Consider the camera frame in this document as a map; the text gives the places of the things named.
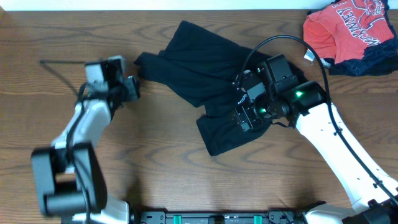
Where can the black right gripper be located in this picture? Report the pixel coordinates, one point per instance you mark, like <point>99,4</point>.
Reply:
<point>244,114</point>

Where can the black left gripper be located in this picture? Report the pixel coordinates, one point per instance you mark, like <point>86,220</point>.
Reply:
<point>132,88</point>

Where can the black t-shirt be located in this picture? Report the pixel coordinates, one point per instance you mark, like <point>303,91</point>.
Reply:
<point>200,67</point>

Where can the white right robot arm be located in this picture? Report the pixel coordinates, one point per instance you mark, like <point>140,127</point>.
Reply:
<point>307,108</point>

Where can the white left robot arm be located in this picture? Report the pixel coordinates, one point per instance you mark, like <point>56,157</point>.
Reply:
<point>68,180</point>

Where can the red printed t-shirt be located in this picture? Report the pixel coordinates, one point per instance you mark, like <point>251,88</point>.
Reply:
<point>345,29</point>

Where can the dark navy garment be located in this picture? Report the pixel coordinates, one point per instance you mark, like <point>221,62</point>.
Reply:
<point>378,60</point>

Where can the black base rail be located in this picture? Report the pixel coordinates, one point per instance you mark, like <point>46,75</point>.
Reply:
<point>267,217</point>

